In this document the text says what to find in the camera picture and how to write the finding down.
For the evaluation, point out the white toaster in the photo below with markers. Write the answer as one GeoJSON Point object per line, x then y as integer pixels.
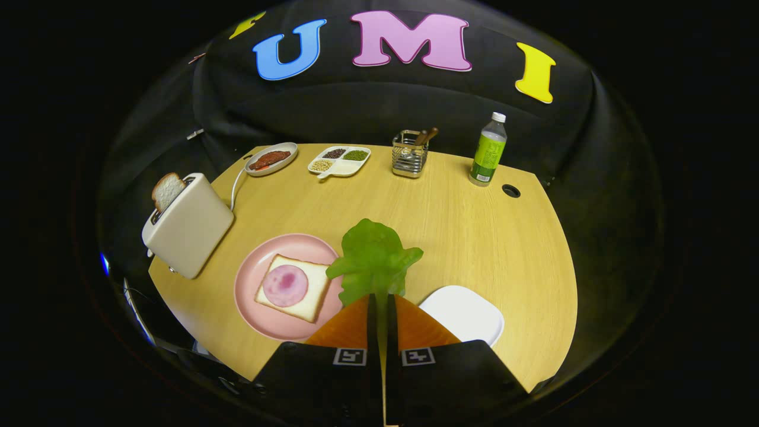
{"type": "Point", "coordinates": [193, 231]}

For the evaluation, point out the white bread slice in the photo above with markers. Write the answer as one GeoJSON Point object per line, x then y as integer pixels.
{"type": "Point", "coordinates": [314, 290]}

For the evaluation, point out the white cloth clip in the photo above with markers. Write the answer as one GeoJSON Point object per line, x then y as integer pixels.
{"type": "Point", "coordinates": [195, 134]}

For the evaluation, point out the green lettuce leaf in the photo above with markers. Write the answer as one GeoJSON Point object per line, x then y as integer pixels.
{"type": "Point", "coordinates": [373, 258]}

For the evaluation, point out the white square plate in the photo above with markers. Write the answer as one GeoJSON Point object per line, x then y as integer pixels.
{"type": "Point", "coordinates": [468, 314]}

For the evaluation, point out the toasted bread slice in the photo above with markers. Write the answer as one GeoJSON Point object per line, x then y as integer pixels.
{"type": "Point", "coordinates": [168, 191]}

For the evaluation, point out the white round meat plate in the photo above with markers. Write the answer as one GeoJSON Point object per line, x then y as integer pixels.
{"type": "Point", "coordinates": [284, 165]}

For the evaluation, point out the pink cloth clip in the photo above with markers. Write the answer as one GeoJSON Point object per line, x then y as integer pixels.
{"type": "Point", "coordinates": [197, 58]}

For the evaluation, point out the pink round plate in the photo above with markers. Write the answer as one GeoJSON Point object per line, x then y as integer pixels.
{"type": "Point", "coordinates": [261, 317]}

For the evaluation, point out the black backdrop cloth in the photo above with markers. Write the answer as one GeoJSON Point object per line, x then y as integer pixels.
{"type": "Point", "coordinates": [379, 107]}

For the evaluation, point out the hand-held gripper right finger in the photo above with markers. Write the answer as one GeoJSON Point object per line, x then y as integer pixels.
{"type": "Point", "coordinates": [392, 332]}

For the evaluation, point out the pink ham slice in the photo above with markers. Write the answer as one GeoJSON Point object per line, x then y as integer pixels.
{"type": "Point", "coordinates": [286, 286]}

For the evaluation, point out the brown meat piece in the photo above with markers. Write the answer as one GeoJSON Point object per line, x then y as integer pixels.
{"type": "Point", "coordinates": [270, 159]}

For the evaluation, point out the green label plastic bottle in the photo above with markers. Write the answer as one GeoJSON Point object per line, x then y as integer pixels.
{"type": "Point", "coordinates": [488, 154]}

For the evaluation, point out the white divided bean dish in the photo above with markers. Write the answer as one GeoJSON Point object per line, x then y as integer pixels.
{"type": "Point", "coordinates": [341, 163]}

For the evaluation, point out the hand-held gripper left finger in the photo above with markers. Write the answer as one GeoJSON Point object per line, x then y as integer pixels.
{"type": "Point", "coordinates": [373, 332]}

